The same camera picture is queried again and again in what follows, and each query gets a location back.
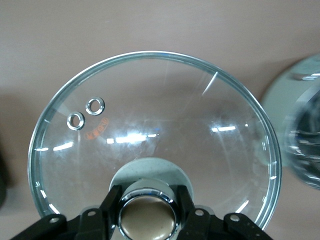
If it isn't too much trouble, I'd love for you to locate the black round cooker, blue label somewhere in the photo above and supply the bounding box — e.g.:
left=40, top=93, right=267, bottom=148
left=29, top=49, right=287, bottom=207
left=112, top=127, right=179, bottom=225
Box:
left=0, top=134, right=8, bottom=208

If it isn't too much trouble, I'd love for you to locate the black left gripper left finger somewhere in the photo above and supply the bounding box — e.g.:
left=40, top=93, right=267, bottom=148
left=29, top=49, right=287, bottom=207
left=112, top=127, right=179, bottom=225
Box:
left=9, top=185, right=123, bottom=240

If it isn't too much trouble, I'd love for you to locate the pale green steel pot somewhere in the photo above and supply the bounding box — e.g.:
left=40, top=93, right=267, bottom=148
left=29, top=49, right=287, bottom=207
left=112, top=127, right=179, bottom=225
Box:
left=262, top=52, right=320, bottom=187

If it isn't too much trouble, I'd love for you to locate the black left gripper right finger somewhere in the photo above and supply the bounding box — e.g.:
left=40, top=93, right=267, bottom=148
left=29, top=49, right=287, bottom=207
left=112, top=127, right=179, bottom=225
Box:
left=177, top=185, right=272, bottom=240

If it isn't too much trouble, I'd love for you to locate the glass pot lid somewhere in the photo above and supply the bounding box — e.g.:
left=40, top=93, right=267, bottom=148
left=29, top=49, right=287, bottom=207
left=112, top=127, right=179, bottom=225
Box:
left=27, top=51, right=283, bottom=240

